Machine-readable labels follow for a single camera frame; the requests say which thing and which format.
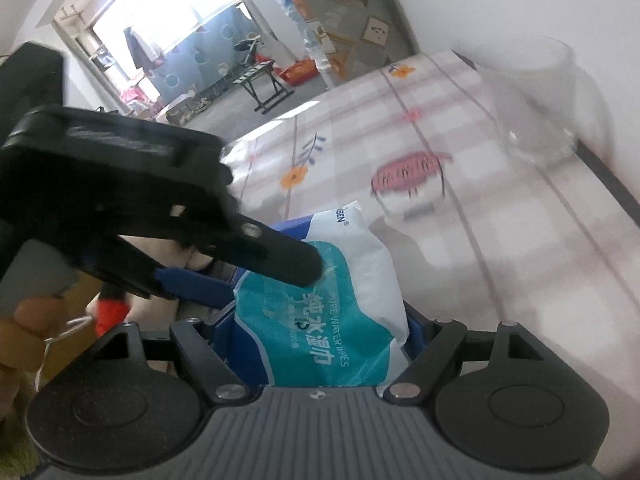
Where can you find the clear plastic container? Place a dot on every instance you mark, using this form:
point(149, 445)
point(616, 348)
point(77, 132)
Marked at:
point(535, 100)

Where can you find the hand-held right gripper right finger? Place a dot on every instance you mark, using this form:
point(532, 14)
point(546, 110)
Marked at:
point(416, 325)

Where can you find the wall socket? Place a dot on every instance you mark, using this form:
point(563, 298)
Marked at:
point(376, 30)

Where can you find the teal and white wipes pack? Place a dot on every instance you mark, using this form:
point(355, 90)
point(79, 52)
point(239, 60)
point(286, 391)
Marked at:
point(340, 310)

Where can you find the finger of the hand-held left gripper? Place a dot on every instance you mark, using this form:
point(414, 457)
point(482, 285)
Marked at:
point(190, 286)
point(280, 255)

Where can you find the red object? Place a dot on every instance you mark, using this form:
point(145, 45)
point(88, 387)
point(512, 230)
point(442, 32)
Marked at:
point(112, 316)

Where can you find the folding stool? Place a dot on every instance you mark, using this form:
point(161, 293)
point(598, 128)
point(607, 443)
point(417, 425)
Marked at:
point(260, 77)

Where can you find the blue dotted curtain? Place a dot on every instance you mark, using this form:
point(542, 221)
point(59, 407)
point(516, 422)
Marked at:
point(210, 60)

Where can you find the hanging clothes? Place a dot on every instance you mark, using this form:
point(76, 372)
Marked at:
point(142, 47)

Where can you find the red bag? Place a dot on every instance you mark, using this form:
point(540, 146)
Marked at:
point(297, 72)

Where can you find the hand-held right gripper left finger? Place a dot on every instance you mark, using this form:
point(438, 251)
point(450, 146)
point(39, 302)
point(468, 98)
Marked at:
point(222, 327)

